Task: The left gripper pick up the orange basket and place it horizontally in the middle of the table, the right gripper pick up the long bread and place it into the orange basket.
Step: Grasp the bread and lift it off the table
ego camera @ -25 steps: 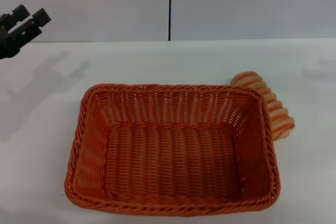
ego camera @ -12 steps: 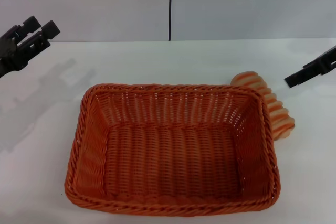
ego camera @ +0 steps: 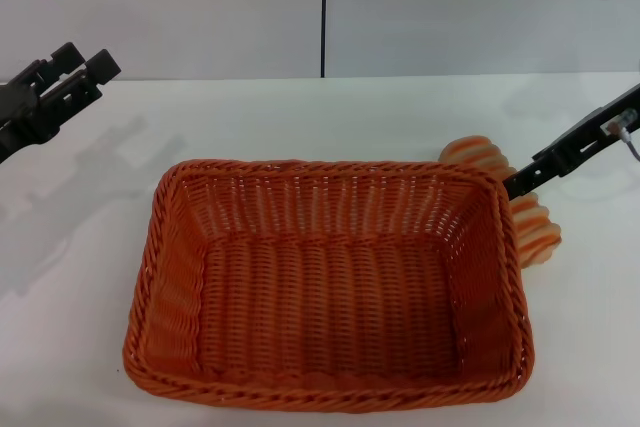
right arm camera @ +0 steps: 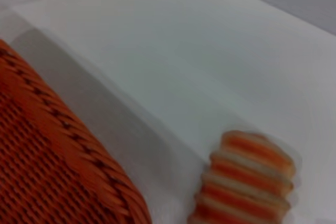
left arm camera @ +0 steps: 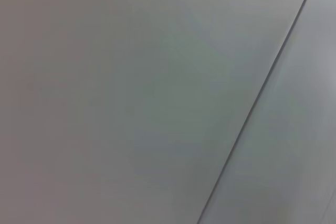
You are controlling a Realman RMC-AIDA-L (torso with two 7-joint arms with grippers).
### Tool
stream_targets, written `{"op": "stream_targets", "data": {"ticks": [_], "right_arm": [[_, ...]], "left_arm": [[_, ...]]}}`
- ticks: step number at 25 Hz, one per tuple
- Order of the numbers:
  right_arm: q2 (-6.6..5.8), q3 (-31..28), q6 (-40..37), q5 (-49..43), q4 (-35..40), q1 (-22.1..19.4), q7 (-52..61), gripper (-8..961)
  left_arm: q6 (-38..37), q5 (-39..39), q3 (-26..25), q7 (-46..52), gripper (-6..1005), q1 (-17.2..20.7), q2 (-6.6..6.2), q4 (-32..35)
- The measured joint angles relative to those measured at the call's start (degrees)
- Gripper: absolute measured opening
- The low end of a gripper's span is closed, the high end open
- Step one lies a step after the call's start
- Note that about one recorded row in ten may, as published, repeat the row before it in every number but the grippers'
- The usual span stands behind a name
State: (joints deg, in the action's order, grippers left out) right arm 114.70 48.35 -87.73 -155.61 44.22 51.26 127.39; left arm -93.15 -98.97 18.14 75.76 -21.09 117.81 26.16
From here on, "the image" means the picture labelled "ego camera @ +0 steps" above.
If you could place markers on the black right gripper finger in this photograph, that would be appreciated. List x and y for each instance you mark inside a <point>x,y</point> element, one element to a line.
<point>525,181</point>

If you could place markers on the orange woven plastic basket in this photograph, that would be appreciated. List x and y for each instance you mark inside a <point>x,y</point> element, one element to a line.
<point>325,287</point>

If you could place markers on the orange cream striped bread loaf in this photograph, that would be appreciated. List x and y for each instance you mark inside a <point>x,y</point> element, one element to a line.
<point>536,236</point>

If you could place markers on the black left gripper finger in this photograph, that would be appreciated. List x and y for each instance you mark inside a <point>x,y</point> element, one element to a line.
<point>67,54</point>
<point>102,67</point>

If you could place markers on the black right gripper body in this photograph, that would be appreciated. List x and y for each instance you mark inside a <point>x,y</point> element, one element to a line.
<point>580,139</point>

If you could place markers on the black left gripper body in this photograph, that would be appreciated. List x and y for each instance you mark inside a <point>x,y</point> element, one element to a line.
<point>17,122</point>

